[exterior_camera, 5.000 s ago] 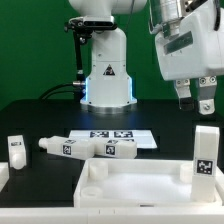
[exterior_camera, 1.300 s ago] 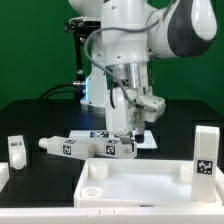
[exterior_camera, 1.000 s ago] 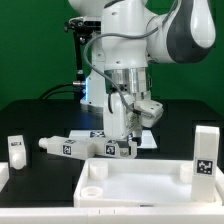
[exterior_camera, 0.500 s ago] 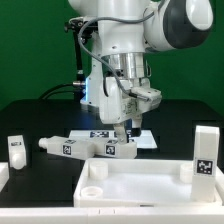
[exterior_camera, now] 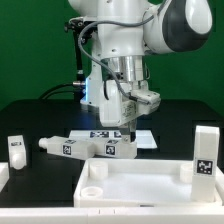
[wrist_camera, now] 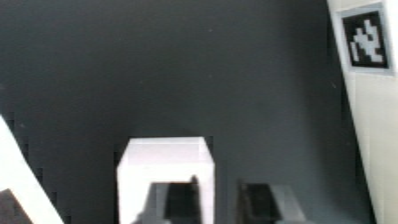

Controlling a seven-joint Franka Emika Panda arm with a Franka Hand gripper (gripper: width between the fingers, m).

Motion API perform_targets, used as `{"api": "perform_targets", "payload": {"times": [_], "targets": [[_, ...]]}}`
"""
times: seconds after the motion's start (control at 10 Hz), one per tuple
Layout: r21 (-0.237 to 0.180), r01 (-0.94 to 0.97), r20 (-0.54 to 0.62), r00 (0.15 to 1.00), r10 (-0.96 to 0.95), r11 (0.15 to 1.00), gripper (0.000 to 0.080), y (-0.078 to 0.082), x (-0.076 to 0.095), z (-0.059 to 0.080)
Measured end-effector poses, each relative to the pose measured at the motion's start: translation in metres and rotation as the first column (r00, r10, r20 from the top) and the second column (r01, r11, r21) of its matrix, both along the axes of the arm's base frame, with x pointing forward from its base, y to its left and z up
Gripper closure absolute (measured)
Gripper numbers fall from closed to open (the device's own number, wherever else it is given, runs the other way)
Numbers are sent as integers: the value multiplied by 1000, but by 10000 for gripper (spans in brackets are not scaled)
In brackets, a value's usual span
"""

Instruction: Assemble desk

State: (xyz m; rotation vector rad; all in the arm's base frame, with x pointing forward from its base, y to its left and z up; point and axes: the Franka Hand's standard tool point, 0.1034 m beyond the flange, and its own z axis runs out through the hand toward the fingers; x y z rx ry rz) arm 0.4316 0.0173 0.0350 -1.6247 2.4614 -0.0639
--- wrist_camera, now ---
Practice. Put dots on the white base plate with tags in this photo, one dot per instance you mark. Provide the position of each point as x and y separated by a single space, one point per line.
365 23

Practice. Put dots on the white desk leg with tag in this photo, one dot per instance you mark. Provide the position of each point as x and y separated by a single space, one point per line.
18 181

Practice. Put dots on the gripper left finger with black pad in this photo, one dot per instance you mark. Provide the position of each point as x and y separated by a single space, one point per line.
173 204

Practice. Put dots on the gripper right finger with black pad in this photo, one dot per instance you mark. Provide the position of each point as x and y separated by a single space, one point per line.
269 205

